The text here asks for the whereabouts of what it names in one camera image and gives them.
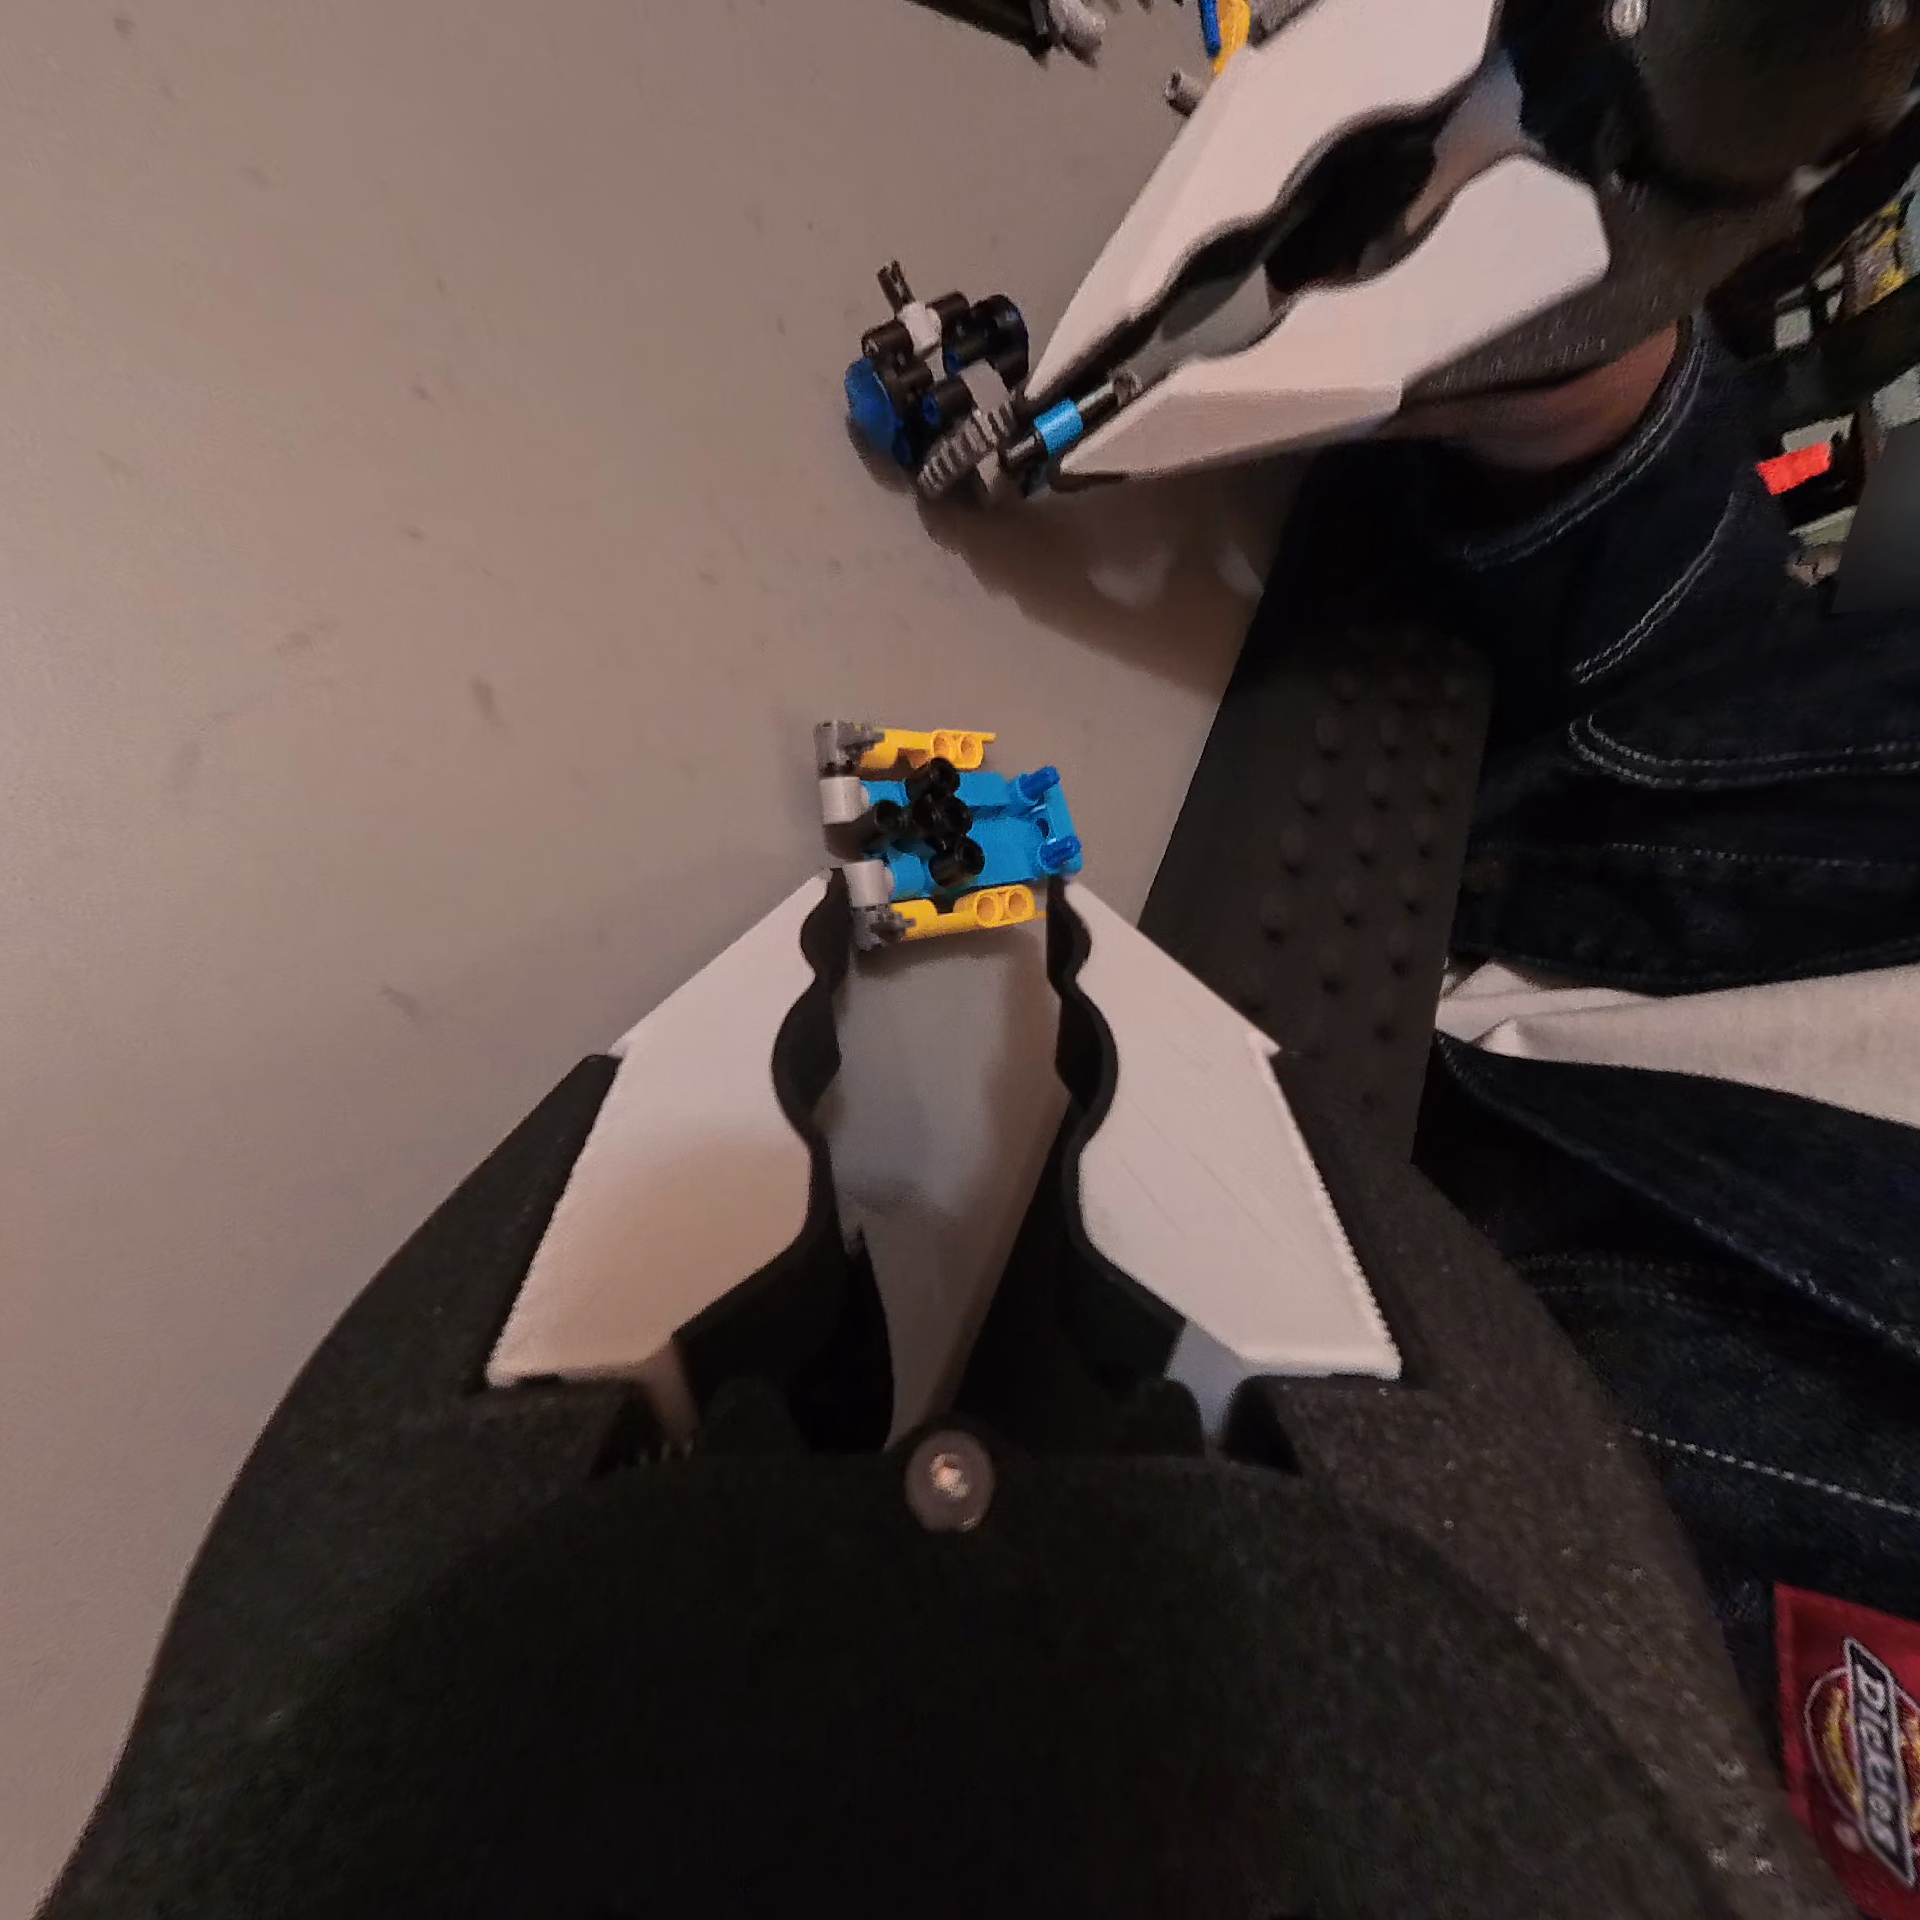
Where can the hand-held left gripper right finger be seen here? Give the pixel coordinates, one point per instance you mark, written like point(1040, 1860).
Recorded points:
point(1233, 1201)

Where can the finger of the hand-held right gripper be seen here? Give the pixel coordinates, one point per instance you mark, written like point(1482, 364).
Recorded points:
point(1290, 121)
point(1378, 332)

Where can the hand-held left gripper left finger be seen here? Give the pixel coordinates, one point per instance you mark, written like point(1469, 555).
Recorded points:
point(677, 1201)

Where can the black gear brick assembly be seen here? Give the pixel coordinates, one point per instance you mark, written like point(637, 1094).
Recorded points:
point(931, 374)

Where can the blue yellow brick assembly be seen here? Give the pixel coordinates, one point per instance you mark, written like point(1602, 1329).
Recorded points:
point(955, 834)

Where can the person's right forearm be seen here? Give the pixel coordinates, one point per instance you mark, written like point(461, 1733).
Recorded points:
point(1711, 660)

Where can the grey desk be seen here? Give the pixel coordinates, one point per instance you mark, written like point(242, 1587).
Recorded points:
point(394, 600)

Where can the pile of small brick parts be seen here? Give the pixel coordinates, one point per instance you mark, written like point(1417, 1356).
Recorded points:
point(1125, 26)

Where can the black studded mat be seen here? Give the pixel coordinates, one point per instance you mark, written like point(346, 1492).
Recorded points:
point(1322, 870)

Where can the person's white shirt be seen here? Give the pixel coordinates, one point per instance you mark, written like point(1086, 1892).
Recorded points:
point(1711, 1035)

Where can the person's denim jacket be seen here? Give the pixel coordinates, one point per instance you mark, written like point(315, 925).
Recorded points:
point(1741, 1349)

